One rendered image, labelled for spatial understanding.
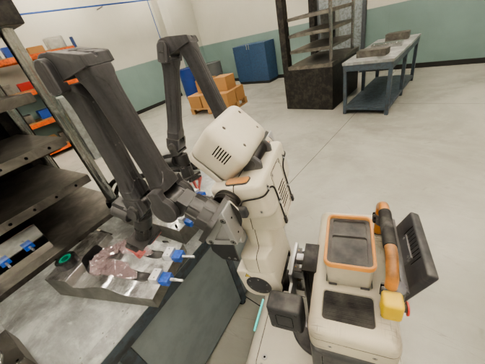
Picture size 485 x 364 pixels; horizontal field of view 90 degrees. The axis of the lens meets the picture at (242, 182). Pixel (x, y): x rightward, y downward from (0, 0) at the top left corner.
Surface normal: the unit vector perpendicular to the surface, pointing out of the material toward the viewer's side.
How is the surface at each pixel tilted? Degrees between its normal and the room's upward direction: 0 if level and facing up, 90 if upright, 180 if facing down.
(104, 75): 81
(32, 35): 90
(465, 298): 0
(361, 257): 0
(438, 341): 0
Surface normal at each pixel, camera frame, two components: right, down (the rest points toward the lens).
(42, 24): 0.76, 0.21
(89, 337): -0.21, -0.82
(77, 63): -0.33, 0.55
